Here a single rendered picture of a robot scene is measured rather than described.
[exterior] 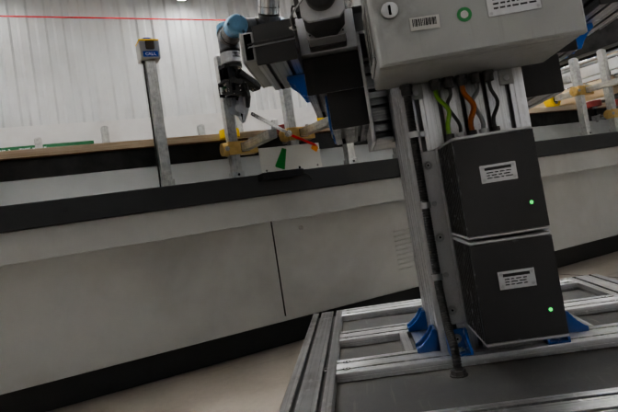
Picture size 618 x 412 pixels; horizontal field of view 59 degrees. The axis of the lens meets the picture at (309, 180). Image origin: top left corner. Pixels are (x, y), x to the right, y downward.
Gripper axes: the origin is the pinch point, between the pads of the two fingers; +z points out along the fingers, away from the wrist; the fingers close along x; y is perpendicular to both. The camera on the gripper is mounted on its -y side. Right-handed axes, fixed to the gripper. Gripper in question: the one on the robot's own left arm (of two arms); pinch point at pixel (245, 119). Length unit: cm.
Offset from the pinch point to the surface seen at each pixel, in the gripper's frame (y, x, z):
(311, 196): -27.3, 1.3, 31.1
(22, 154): 60, -48, 2
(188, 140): 5.5, -28.1, 2.1
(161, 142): 25.6, -16.0, 4.8
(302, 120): -609, -533, -126
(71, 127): -242, -677, -143
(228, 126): 1.9, -7.4, 1.0
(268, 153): -11.2, -1.9, 12.5
